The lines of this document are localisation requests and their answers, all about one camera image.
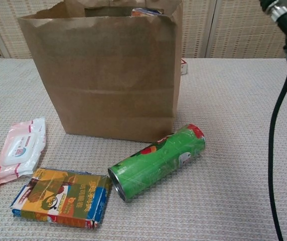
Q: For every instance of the green chip can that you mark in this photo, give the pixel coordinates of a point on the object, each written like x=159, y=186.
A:
x=156, y=163

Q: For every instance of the orange blue cookie box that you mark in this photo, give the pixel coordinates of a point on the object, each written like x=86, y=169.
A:
x=143, y=12

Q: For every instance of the brown paper bag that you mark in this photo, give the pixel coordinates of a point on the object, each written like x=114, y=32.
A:
x=103, y=82

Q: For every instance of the long red white box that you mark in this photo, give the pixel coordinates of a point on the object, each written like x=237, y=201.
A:
x=184, y=67

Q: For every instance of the yellow blue cracker box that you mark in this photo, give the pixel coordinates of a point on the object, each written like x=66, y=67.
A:
x=63, y=198

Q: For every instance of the beige woven tablecloth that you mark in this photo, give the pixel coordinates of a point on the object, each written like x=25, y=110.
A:
x=233, y=113

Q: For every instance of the pink wet wipes pack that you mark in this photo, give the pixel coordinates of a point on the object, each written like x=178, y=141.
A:
x=18, y=150

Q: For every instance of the woven folding screen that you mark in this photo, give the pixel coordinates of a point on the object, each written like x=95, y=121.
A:
x=236, y=27

